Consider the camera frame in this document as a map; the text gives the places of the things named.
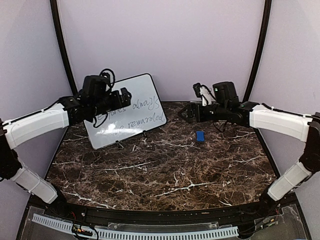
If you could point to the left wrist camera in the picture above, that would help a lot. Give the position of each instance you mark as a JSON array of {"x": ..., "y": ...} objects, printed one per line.
[{"x": 110, "y": 78}]

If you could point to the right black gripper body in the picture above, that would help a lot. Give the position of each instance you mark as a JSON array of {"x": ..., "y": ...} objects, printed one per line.
[{"x": 202, "y": 117}]

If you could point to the black frame post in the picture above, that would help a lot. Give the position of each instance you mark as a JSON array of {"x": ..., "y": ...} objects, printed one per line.
[
  {"x": 62, "y": 46},
  {"x": 259, "y": 49}
]

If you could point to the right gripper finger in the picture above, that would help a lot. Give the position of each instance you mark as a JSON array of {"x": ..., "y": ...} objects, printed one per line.
[
  {"x": 187, "y": 116},
  {"x": 186, "y": 110}
]

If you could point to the blue whiteboard eraser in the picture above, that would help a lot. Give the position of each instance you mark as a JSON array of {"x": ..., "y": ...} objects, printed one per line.
[{"x": 200, "y": 136}]

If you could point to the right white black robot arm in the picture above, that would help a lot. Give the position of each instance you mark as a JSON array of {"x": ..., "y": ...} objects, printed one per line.
[{"x": 221, "y": 103}]

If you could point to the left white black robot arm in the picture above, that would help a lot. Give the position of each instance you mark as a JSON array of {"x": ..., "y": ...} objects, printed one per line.
[{"x": 97, "y": 97}]

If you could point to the black curved front rail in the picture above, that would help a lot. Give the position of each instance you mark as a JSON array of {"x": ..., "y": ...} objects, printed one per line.
[{"x": 233, "y": 215}]

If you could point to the right black frame post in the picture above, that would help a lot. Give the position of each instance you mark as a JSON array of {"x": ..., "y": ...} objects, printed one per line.
[{"x": 259, "y": 49}]

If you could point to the left black frame post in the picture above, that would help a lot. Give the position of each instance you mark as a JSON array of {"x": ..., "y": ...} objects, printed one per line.
[{"x": 62, "y": 46}]

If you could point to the white whiteboard black frame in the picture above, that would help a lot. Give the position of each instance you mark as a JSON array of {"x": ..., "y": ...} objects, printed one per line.
[{"x": 144, "y": 113}]

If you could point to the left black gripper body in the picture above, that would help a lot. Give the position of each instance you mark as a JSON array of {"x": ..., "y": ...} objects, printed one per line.
[{"x": 118, "y": 103}]

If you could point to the white slotted cable duct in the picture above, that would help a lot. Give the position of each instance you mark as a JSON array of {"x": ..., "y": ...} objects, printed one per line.
[{"x": 106, "y": 234}]

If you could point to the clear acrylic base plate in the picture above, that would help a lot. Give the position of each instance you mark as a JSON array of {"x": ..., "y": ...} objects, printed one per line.
[{"x": 286, "y": 226}]

